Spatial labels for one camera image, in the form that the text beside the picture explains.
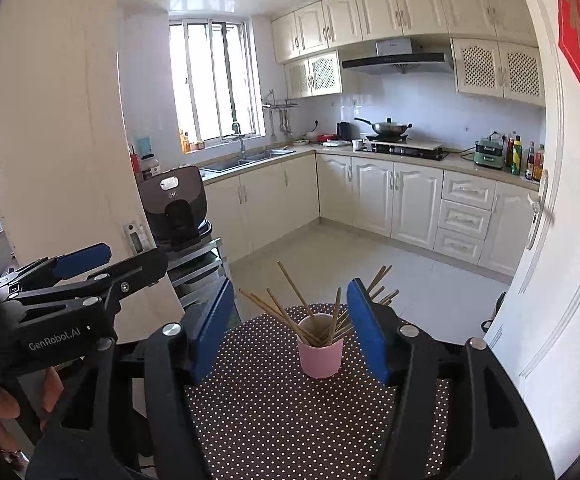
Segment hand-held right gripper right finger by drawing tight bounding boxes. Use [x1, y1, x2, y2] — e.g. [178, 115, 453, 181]
[346, 278, 557, 480]

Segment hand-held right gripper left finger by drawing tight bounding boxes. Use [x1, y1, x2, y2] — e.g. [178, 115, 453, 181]
[24, 277, 235, 480]

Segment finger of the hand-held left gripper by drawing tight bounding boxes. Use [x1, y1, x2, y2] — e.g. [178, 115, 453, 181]
[0, 242, 113, 289]
[6, 248, 169, 312]

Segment bunch of wooden chopsticks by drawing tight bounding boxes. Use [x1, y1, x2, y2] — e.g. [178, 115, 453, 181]
[239, 261, 401, 347]

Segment pink cup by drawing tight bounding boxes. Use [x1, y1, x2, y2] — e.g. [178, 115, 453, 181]
[296, 313, 345, 379]

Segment metal rack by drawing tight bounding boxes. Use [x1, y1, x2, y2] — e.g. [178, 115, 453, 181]
[157, 237, 233, 306]

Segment brown rice cooker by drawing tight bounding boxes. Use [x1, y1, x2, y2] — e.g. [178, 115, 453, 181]
[137, 166, 213, 251]

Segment brown dotted tablecloth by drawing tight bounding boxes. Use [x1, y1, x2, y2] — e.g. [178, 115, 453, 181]
[182, 302, 453, 480]

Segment cream lower kitchen cabinets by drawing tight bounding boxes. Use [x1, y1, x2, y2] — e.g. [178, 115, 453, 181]
[202, 152, 541, 278]

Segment cream kitchen cabinets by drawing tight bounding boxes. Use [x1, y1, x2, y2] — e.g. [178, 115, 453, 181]
[270, 0, 546, 107]
[202, 152, 541, 278]

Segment kitchen sink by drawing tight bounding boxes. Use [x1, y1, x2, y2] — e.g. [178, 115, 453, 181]
[200, 147, 296, 174]

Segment sink faucet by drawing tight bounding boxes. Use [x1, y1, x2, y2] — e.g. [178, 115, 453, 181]
[231, 122, 248, 159]

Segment black gas stove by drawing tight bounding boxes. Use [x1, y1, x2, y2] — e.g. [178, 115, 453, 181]
[362, 140, 450, 162]

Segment wok with lid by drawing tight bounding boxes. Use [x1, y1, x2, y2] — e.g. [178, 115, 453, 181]
[354, 117, 414, 141]

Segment kitchen window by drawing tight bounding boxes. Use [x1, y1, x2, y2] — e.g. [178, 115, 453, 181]
[169, 19, 266, 144]

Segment white door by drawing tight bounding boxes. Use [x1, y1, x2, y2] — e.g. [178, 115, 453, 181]
[485, 0, 580, 477]

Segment green countertop appliance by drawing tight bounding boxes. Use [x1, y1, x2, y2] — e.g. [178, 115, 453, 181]
[474, 132, 506, 169]

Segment range hood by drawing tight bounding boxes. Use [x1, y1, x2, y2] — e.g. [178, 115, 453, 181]
[341, 37, 455, 76]

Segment cream upper kitchen cabinets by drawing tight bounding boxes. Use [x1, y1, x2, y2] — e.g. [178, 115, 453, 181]
[270, 0, 546, 107]

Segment silver door handle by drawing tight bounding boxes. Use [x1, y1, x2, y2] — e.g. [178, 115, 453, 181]
[526, 169, 550, 251]

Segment wall utensil rack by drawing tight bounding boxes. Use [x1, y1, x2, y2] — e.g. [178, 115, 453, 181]
[261, 89, 299, 139]

